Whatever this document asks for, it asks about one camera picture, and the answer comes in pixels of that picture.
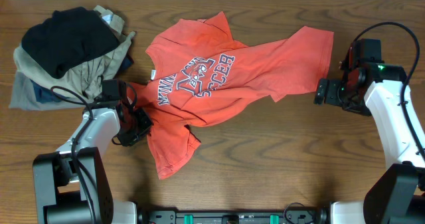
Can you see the khaki folded garment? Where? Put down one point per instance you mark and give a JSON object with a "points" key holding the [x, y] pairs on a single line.
{"points": [[106, 65]]}

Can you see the grey folded garment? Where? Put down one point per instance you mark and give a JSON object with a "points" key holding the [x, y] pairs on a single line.
{"points": [[23, 96]]}

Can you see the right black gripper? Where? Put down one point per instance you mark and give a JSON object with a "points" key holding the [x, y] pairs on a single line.
{"points": [[320, 92]]}

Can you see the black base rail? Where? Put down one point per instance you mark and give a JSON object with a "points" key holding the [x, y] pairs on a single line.
{"points": [[294, 213]]}

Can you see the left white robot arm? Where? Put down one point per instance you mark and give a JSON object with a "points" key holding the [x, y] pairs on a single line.
{"points": [[71, 185]]}

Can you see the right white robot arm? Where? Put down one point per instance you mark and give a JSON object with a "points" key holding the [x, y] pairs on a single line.
{"points": [[379, 91]]}

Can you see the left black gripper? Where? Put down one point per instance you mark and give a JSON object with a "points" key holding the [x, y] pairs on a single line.
{"points": [[143, 123]]}

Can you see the orange printed t-shirt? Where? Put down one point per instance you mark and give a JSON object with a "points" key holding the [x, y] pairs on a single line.
{"points": [[204, 77]]}

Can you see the black folded garment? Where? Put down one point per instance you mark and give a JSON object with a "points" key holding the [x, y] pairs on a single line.
{"points": [[67, 39]]}

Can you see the navy blue folded garment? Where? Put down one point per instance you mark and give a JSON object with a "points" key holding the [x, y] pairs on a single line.
{"points": [[43, 95]]}

